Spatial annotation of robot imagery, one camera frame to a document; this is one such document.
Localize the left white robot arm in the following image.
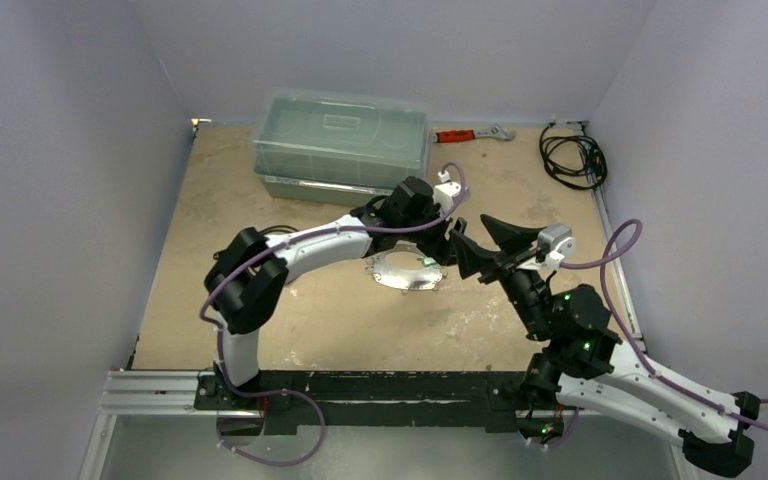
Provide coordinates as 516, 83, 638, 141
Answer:
200, 172, 468, 409

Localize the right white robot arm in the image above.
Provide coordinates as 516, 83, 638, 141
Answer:
450, 215, 760, 478

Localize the grey plastic toolbox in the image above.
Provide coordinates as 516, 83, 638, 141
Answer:
249, 88, 431, 204

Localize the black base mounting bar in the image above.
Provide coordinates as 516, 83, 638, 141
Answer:
194, 370, 574, 443

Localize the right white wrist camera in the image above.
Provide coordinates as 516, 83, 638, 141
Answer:
535, 224, 576, 271

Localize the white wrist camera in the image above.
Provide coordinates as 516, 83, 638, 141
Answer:
535, 224, 576, 271
432, 170, 470, 218

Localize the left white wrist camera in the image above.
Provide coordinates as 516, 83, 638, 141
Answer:
432, 170, 470, 218

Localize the black coiled cable bundle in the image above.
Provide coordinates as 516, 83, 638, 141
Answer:
538, 121, 609, 192

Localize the orange handled adjustable wrench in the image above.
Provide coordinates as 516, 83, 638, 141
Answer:
432, 124, 516, 144

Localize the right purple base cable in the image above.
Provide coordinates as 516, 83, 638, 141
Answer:
524, 407, 584, 452

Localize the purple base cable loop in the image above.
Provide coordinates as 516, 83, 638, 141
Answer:
215, 388, 328, 469

